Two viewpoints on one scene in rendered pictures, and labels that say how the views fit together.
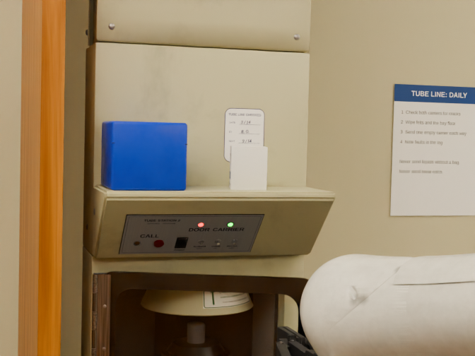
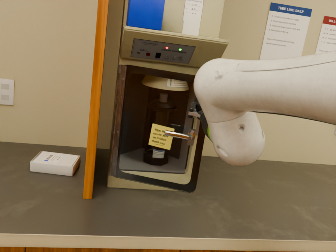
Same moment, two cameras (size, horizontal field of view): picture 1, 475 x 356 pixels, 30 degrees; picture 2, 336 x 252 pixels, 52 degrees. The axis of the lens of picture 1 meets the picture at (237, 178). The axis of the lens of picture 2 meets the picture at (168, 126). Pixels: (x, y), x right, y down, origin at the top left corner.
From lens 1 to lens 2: 17 cm
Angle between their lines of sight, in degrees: 14
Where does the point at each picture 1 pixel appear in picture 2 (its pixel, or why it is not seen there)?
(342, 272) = (214, 64)
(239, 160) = (187, 20)
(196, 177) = (169, 28)
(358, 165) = (248, 38)
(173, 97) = not seen: outside the picture
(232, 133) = (187, 9)
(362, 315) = (219, 84)
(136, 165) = (140, 16)
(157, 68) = not seen: outside the picture
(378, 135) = (259, 26)
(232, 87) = not seen: outside the picture
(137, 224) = (138, 44)
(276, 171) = (205, 29)
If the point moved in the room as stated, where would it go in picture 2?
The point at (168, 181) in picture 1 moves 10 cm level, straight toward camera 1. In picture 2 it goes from (153, 25) to (150, 24)
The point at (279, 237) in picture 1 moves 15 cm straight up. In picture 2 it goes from (202, 59) to (210, 10)
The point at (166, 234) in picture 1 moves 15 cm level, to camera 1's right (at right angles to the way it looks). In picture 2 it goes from (151, 50) to (199, 57)
